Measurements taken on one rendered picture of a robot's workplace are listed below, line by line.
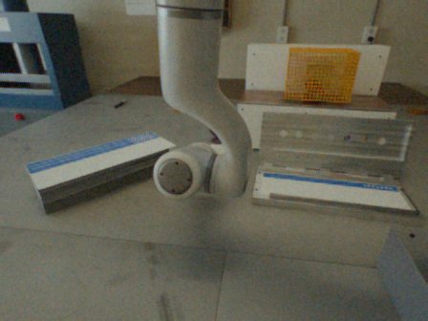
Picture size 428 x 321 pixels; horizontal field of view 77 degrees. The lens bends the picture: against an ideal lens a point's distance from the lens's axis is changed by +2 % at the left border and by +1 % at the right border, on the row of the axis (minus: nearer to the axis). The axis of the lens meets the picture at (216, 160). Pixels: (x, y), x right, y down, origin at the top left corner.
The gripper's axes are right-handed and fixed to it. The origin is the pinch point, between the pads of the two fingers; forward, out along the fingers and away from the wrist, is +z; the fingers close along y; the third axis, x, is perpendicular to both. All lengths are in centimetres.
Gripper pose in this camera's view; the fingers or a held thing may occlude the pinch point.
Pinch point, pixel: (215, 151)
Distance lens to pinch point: 74.4
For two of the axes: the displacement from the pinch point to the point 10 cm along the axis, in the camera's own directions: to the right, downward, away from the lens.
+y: 9.8, 1.0, -1.9
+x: 0.7, -9.8, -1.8
